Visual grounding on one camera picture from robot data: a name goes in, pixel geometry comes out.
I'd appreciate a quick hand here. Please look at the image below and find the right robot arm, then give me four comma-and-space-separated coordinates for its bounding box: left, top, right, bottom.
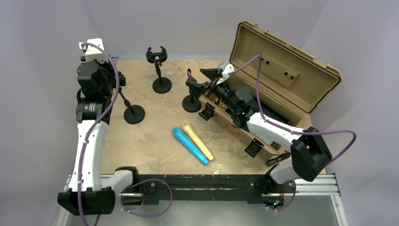
185, 68, 333, 192

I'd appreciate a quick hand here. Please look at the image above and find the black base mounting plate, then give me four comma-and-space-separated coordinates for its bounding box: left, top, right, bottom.
121, 174, 294, 206

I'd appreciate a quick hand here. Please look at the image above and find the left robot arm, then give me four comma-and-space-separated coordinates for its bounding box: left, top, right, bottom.
57, 60, 140, 216

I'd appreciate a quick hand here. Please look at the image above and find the black shock mount mic stand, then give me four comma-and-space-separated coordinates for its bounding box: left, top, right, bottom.
146, 46, 172, 94

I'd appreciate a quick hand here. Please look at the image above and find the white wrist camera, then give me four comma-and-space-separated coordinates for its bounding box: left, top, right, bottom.
215, 61, 234, 85
79, 38, 109, 63

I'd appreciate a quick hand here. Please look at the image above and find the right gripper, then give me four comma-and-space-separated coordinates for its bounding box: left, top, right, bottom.
186, 68, 238, 112

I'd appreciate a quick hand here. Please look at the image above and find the black stand with blue mic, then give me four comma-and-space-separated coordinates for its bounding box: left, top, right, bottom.
182, 68, 201, 113

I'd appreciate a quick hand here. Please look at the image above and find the black stand with brown mic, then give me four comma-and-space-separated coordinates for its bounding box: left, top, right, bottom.
118, 71, 145, 124

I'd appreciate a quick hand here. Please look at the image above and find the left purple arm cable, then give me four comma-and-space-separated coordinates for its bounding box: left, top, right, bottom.
76, 42, 120, 226

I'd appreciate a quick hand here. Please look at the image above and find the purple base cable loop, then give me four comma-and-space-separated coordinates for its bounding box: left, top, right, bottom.
120, 178, 174, 218

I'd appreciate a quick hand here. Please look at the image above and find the yellow black tool in case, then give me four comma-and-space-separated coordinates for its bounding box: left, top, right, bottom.
214, 98, 226, 108

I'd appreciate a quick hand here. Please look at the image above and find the blue microphone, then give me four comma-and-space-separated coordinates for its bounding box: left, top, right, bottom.
172, 127, 209, 165

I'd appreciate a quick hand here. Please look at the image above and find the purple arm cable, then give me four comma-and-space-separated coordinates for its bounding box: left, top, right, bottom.
229, 55, 357, 166
76, 42, 120, 226

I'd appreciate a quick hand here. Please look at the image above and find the small black cylinder on table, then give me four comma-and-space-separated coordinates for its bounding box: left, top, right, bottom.
266, 153, 291, 166

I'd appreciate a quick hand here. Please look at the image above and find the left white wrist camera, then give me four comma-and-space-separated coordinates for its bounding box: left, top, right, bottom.
79, 38, 109, 63

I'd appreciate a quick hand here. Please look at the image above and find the cream beige microphone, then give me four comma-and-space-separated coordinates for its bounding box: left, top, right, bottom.
181, 121, 214, 161

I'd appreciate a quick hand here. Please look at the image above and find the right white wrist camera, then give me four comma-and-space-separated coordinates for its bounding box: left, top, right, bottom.
215, 61, 234, 85

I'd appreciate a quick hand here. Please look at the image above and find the tan plastic tool case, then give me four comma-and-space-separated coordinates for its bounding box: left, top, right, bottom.
199, 21, 342, 159

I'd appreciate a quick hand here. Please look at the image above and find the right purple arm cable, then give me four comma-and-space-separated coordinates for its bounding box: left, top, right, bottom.
229, 55, 357, 166

